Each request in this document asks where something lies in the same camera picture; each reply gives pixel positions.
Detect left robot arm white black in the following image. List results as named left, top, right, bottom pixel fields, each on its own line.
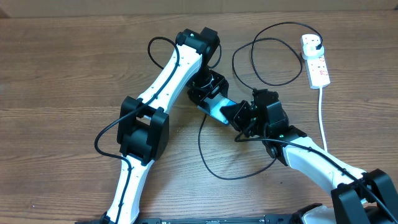
left=99, top=27, right=233, bottom=223

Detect white power strip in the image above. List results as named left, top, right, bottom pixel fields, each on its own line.
left=300, top=34, right=330, bottom=89

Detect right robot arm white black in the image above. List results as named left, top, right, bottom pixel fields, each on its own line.
left=220, top=90, right=397, bottom=223

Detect blue Galaxy smartphone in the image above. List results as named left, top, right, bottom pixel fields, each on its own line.
left=197, top=94, right=236, bottom=125

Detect white power strip cord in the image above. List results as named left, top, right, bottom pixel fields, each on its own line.
left=317, top=86, right=328, bottom=153

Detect white charger plug adapter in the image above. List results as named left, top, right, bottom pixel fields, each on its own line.
left=302, top=43, right=325, bottom=60

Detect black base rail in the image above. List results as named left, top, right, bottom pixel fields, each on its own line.
left=133, top=214, right=304, bottom=224

